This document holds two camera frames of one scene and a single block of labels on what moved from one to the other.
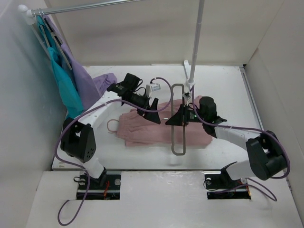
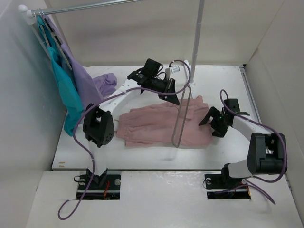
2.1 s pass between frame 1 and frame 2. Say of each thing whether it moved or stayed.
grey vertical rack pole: stayed
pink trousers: stayed
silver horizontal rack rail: stayed
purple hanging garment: stayed
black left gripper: moved
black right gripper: moved
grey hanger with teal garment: stayed
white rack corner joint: stayed
